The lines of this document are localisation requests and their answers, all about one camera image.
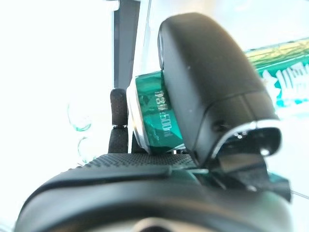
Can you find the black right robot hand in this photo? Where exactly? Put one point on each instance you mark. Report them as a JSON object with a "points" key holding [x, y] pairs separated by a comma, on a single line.
{"points": [[144, 193]]}

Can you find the tall dark green can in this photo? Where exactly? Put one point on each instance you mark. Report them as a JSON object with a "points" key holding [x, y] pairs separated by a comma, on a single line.
{"points": [[149, 108]]}

